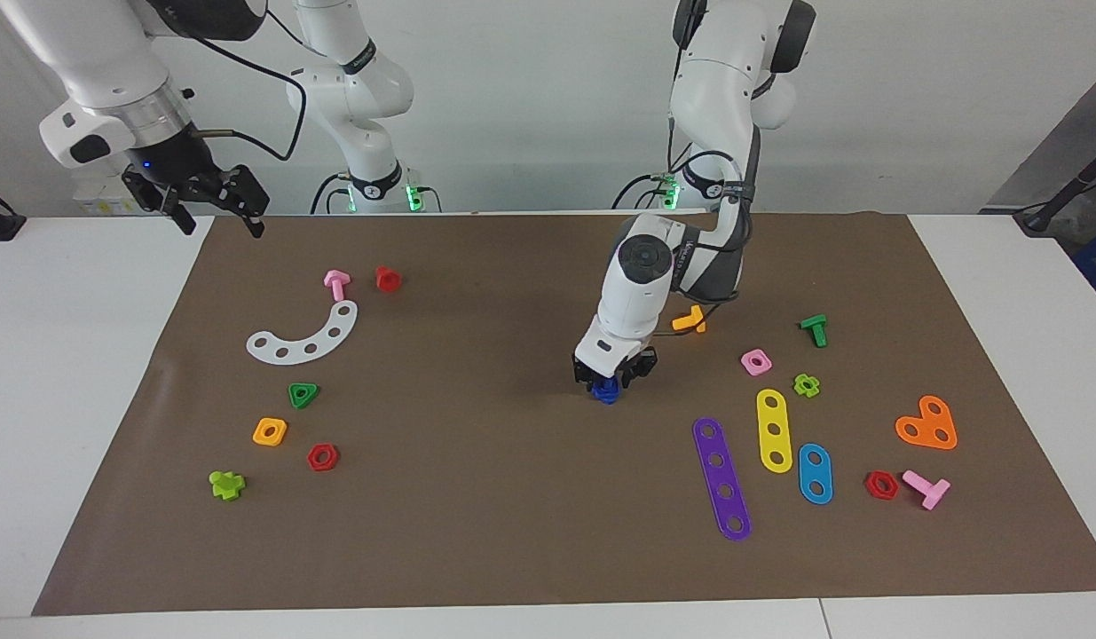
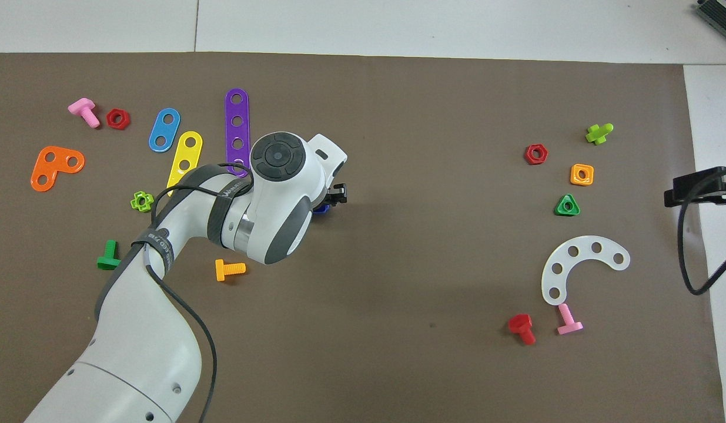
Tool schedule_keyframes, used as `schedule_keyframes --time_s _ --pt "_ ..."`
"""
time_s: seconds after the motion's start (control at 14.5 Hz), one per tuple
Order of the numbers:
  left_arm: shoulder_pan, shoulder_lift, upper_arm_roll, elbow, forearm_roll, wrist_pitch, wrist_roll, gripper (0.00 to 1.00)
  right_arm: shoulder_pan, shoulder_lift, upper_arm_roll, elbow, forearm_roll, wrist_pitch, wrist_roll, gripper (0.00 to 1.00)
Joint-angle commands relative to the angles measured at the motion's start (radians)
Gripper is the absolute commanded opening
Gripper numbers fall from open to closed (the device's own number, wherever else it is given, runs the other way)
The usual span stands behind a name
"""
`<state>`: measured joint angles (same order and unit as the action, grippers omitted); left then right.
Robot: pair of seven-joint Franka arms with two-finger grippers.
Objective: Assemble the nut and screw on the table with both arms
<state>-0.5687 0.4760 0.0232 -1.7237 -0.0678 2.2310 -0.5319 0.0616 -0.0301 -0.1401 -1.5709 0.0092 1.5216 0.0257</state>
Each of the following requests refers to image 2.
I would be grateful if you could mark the pink plastic toy screw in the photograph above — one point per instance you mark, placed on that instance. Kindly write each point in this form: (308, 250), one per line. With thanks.
(566, 314)
(82, 107)

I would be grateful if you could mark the orange three-hole angled plate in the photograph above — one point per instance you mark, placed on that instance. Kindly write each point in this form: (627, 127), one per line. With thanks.
(56, 167)

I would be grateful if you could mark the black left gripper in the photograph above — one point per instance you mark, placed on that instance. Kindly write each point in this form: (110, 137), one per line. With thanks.
(338, 194)

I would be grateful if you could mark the red plastic toy screw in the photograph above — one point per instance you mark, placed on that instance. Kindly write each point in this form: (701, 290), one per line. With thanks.
(520, 323)

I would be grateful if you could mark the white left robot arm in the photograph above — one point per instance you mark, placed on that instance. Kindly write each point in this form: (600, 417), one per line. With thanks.
(139, 341)

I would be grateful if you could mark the yellow three-hole plate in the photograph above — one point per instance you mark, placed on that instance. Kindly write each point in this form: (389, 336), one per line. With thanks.
(187, 154)

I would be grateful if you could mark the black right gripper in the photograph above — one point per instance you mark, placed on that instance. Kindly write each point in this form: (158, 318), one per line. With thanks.
(724, 185)

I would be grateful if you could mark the lime plastic toy screw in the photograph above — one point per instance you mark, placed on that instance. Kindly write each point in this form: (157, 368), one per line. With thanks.
(598, 134)

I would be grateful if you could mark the white curved five-hole plate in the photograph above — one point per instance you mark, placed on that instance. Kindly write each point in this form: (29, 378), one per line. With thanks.
(564, 259)

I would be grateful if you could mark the orange plastic toy screw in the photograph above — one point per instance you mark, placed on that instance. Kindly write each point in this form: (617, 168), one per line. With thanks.
(220, 270)

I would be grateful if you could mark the brown table mat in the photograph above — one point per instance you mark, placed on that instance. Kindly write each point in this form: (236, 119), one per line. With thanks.
(398, 352)

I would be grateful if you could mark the blue two-hole plate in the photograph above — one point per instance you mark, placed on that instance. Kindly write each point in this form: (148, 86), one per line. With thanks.
(164, 130)

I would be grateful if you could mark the red hexagonal toy nut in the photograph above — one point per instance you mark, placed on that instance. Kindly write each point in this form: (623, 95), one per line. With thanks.
(528, 155)
(110, 119)

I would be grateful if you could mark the orange square toy nut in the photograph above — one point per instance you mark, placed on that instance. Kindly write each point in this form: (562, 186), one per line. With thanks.
(574, 181)

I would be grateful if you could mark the green triangular toy nut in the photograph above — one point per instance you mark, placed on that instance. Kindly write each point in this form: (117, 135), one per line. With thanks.
(559, 211)

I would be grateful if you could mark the blue plastic toy screw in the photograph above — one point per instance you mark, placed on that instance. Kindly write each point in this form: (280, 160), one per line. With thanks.
(321, 210)

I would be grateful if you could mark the lime cross-shaped toy nut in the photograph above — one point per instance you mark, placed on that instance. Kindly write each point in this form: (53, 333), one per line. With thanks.
(134, 202)

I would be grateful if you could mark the green plastic toy screw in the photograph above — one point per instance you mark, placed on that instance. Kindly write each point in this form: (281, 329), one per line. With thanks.
(109, 264)

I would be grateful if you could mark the grey ribbed device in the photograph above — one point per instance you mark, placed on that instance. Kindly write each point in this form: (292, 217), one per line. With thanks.
(724, 10)

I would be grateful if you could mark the purple four-hole plate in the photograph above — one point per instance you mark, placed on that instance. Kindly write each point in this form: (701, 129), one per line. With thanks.
(237, 132)

